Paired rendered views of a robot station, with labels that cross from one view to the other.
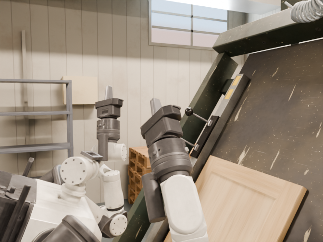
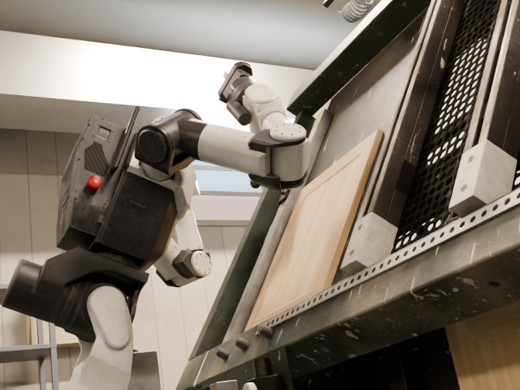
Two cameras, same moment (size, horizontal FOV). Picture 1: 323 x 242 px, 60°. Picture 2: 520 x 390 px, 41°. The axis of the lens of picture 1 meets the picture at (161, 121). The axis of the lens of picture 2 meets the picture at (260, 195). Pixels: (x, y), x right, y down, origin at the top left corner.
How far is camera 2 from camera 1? 143 cm
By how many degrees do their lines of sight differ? 26
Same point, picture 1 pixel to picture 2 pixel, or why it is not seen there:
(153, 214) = (240, 113)
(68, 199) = not seen: hidden behind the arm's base
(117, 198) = (195, 237)
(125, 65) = not seen: hidden behind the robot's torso
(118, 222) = (201, 258)
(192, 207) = (268, 92)
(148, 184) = (233, 103)
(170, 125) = (244, 72)
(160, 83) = not seen: hidden behind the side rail
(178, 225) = (260, 99)
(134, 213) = (217, 309)
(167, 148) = (244, 80)
